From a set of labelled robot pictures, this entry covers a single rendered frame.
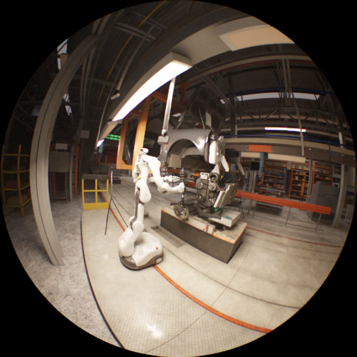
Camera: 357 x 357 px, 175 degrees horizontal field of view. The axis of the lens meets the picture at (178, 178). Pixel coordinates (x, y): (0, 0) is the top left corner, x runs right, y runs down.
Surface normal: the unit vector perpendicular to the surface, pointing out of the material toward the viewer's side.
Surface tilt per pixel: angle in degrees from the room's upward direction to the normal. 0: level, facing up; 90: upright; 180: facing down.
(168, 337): 0
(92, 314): 0
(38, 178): 90
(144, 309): 0
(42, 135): 90
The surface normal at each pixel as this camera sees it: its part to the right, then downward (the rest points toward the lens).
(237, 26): -0.68, 0.43
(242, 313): 0.11, -0.99
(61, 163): 0.69, 0.13
